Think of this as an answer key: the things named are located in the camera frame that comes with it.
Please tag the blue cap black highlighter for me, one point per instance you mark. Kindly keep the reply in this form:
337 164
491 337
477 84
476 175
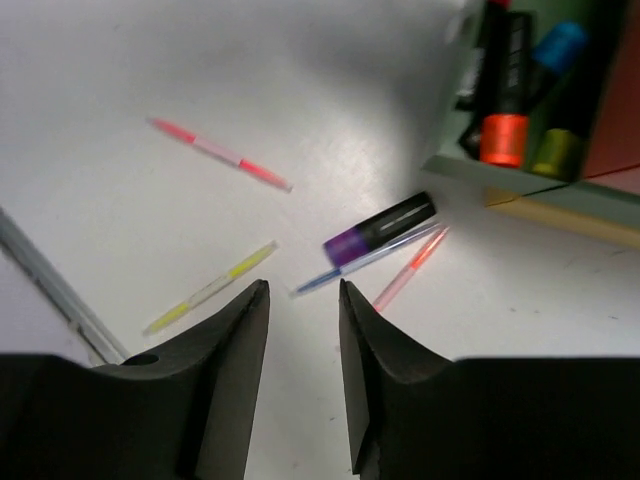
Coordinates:
552 58

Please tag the yellow drawer box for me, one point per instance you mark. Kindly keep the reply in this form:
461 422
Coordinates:
514 205

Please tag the orange cap black highlighter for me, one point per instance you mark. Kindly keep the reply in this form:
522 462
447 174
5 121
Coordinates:
505 127

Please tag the purple cap black highlighter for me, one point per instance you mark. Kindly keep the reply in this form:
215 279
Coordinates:
379 229

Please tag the aluminium table edge rail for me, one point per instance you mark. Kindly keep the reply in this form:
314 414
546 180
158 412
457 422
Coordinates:
80 318

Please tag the thin blue pen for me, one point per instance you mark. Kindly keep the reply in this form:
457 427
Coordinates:
367 259

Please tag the thin orange pen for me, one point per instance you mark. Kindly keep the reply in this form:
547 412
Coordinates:
409 270

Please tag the green cap black highlighter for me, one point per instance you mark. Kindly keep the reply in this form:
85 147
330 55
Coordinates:
470 85

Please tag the thin yellow pen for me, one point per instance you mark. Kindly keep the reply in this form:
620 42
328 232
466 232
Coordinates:
211 289

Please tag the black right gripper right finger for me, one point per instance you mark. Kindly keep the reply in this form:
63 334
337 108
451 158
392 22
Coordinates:
413 414

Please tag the green drawer box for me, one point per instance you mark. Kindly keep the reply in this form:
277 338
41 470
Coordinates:
604 21

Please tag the thin pink pen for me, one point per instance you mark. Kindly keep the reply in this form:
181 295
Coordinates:
221 153

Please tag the yellow cap black highlighter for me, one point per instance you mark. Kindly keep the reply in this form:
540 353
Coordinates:
563 144

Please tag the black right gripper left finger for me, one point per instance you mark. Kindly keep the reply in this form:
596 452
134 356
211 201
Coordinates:
181 410

